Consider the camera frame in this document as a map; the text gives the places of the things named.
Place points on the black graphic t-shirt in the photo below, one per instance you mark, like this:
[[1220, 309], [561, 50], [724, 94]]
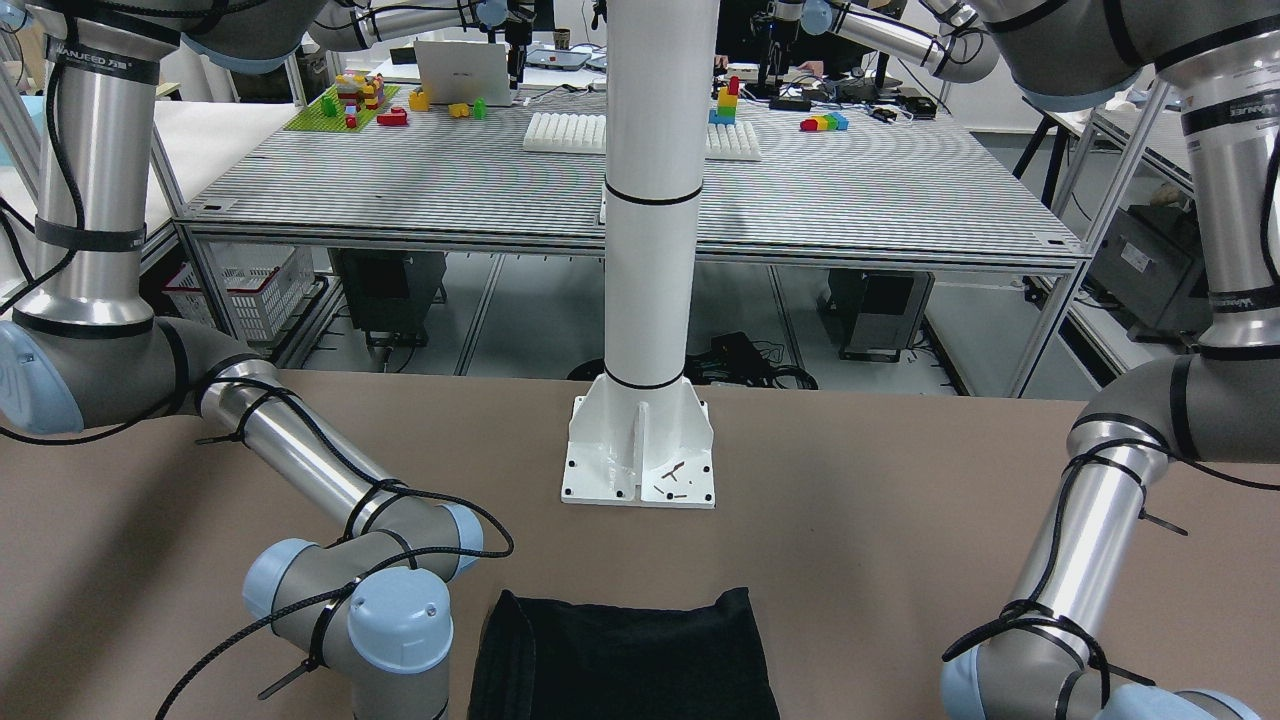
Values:
[[550, 659]]

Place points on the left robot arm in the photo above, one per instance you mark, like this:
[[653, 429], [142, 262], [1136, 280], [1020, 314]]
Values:
[[1040, 658]]

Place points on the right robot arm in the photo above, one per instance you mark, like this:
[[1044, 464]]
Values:
[[83, 350]]

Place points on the white egg tray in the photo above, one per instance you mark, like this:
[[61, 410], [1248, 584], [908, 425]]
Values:
[[568, 133]]

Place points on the white laptop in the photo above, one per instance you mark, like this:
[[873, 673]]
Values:
[[464, 71]]

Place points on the white plastic crate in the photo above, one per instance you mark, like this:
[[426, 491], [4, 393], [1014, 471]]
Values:
[[264, 284]]

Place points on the green lego baseplate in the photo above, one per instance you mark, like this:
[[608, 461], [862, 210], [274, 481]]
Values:
[[328, 114]]

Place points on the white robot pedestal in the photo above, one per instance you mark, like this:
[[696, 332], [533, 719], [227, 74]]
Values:
[[641, 436]]

